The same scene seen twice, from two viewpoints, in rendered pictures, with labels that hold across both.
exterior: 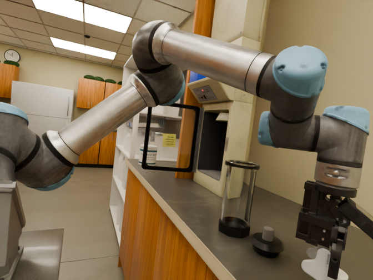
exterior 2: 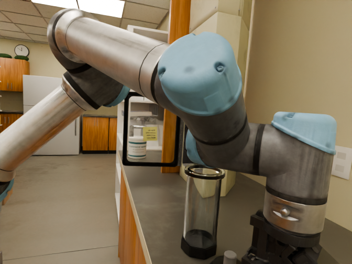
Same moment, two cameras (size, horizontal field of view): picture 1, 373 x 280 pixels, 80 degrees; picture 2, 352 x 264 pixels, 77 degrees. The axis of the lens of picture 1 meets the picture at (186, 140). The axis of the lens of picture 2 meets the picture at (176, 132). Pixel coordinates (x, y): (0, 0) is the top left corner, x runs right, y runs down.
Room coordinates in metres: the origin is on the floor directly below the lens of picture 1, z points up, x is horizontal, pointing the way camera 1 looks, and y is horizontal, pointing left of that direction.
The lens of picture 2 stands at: (0.13, -0.17, 1.33)
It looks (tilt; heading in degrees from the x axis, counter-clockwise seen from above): 7 degrees down; 6
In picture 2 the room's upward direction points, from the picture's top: 4 degrees clockwise
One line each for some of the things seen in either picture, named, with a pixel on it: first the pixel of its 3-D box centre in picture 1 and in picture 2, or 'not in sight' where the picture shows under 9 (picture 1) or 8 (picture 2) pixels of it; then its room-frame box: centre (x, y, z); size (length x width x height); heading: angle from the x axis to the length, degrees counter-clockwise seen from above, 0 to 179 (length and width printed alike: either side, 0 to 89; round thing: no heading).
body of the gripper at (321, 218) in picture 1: (325, 214); (280, 260); (0.44, -0.30, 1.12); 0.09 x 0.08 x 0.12; 54
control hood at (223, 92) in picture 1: (208, 91); not in sight; (1.19, -0.08, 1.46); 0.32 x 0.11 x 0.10; 24
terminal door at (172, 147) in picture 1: (171, 137); (152, 130); (1.31, 0.09, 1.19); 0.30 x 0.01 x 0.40; 104
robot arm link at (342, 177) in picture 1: (336, 175); (292, 209); (0.44, -0.30, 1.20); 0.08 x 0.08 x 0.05
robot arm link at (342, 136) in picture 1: (340, 135); (296, 153); (0.44, -0.30, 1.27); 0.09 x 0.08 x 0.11; 68
